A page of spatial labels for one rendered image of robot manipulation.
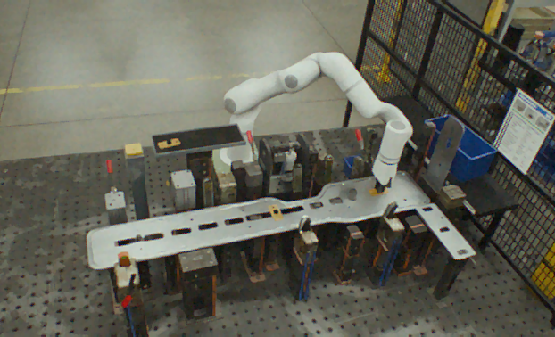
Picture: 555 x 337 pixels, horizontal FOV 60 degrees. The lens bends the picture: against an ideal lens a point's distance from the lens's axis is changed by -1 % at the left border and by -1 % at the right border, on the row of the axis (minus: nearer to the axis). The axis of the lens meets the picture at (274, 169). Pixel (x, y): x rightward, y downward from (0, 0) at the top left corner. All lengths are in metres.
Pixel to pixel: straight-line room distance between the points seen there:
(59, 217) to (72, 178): 0.27
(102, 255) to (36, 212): 0.73
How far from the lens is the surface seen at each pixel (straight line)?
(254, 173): 1.99
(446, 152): 2.14
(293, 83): 1.95
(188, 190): 1.89
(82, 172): 2.65
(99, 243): 1.86
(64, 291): 2.15
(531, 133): 2.19
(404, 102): 2.72
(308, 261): 1.87
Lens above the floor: 2.36
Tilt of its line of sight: 40 degrees down
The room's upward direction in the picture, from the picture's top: 6 degrees clockwise
